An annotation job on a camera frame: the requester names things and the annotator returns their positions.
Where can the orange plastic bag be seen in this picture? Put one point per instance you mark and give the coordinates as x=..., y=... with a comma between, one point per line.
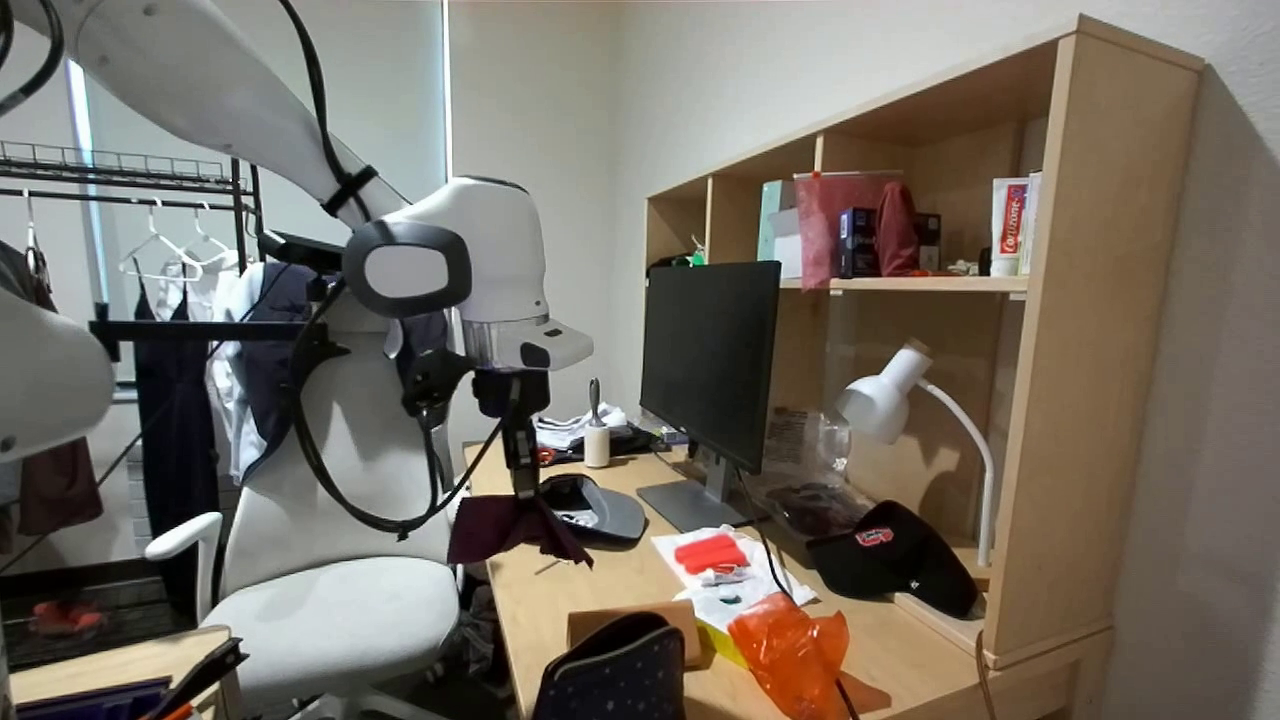
x=784, y=661

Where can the red bag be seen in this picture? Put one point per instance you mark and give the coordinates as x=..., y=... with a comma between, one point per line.
x=818, y=221

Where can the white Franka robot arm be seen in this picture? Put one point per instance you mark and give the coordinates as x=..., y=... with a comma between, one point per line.
x=203, y=83

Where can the black clothes rack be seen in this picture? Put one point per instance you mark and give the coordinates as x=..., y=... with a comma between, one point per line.
x=172, y=333

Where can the white office chair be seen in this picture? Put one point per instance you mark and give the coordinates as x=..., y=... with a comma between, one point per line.
x=334, y=601

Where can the black cap with red logo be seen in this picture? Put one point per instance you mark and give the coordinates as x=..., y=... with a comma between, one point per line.
x=894, y=560

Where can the white desk lamp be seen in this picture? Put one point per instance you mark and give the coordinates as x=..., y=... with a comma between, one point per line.
x=981, y=465

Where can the dark flat tablet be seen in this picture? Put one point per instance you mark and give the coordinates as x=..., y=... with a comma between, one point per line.
x=685, y=506

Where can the dark red garment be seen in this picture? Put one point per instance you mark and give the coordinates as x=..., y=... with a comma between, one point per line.
x=63, y=485

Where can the black figure on shelf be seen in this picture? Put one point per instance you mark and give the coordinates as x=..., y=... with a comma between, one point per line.
x=859, y=243

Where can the yellow paper sheet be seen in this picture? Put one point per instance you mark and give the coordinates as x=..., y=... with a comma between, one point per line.
x=721, y=644

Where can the white small bottle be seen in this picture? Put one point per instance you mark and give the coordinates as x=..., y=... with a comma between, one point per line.
x=597, y=441

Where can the black computer monitor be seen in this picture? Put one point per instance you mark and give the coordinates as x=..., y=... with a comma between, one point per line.
x=721, y=361

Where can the white and red box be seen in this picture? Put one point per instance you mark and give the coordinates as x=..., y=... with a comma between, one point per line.
x=1013, y=225

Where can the wooden desk shelf unit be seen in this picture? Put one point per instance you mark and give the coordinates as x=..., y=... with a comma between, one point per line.
x=1092, y=333

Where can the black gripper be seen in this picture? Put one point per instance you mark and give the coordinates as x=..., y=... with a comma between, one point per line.
x=512, y=392

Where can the black and grey cap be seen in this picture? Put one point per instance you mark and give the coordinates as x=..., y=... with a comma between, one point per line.
x=606, y=508

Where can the dark blue jacket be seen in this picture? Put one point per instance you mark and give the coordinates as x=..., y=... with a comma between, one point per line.
x=266, y=361

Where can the navy dotted pouch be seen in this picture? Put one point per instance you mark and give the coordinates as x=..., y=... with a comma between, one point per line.
x=612, y=674

